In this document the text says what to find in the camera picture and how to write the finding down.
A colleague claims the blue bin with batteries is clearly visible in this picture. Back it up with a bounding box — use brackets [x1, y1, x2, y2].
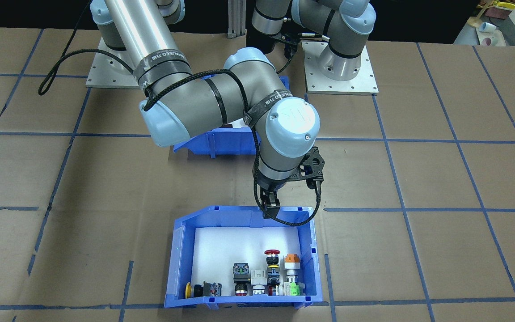
[173, 75, 291, 159]

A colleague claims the yellow red box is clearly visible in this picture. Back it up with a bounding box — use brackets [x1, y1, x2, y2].
[485, 0, 515, 18]

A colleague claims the yellow push button switch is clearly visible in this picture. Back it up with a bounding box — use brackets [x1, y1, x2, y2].
[186, 281, 221, 299]

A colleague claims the white push button switch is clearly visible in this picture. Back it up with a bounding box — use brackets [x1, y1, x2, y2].
[250, 268, 268, 297]

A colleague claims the aluminium frame post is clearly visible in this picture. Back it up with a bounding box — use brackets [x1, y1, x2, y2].
[227, 0, 247, 39]

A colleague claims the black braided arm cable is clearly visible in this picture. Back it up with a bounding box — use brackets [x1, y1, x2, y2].
[277, 18, 329, 74]
[38, 0, 323, 227]

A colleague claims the wooden stand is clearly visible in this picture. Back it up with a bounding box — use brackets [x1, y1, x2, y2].
[467, 4, 490, 28]

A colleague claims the white square base plate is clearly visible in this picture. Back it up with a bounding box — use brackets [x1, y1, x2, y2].
[301, 40, 380, 96]
[85, 37, 151, 89]

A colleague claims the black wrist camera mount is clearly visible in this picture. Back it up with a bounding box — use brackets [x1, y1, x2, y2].
[299, 147, 326, 192]

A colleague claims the blue bin with push buttons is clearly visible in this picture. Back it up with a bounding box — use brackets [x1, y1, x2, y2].
[165, 205, 324, 310]

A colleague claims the orange push button switch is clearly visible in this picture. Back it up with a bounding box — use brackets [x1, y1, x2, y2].
[283, 253, 306, 297]

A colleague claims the red mushroom emergency stop button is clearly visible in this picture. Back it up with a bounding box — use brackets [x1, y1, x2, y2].
[264, 249, 282, 297]

